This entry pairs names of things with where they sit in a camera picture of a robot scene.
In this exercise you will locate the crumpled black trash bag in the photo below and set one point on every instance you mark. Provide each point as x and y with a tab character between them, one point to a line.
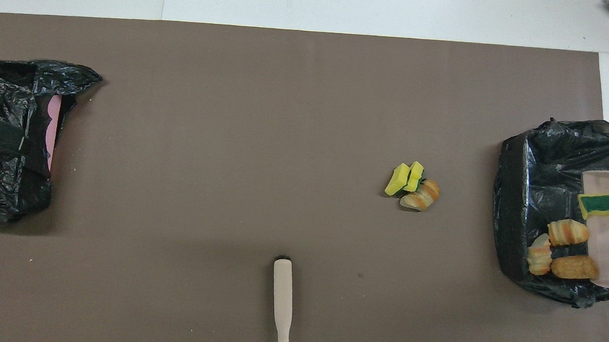
2	184

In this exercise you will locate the pink plastic bin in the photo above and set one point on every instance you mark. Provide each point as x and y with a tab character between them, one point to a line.
52	129

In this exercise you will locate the yellow sponge piece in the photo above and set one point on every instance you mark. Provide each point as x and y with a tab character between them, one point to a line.
415	175
397	179

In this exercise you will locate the brown oval bread roll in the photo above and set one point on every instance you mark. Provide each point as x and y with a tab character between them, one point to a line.
573	267

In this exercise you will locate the black bag lined bin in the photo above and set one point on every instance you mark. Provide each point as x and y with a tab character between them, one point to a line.
542	169

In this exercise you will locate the green and yellow sponge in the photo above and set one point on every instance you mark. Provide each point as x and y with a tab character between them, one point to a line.
601	204

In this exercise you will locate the brown table mat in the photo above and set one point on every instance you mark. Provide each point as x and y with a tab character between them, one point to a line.
237	56

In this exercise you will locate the orange striped croissant piece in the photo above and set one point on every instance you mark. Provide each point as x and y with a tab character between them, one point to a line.
567	232

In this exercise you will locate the beige brush black bristles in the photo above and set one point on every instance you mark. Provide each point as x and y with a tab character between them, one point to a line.
282	296

